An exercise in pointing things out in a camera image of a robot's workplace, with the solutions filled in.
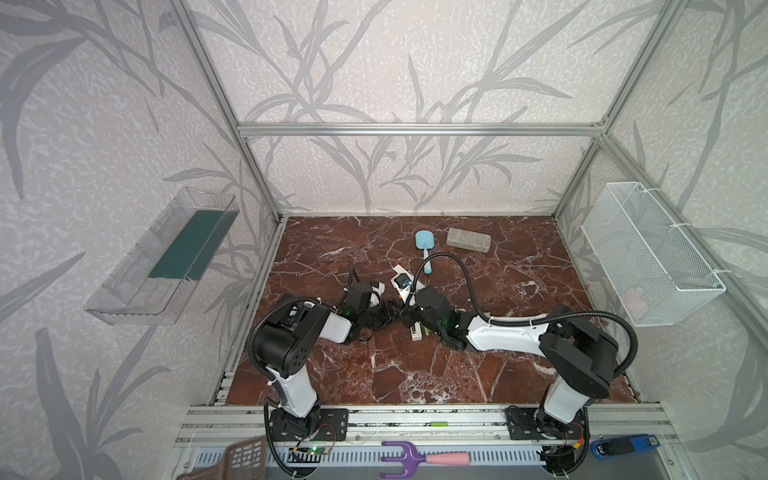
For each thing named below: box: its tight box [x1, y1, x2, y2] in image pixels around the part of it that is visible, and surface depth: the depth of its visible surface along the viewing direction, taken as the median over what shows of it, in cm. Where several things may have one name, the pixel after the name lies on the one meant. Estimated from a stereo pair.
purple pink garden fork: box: [380, 441, 471, 479], surface depth 70 cm
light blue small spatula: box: [415, 230, 435, 275], surface depth 114 cm
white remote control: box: [410, 321, 423, 341], surface depth 89 cm
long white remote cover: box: [390, 264, 425, 303], surface depth 75 cm
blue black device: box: [591, 434, 661, 459], surface depth 70 cm
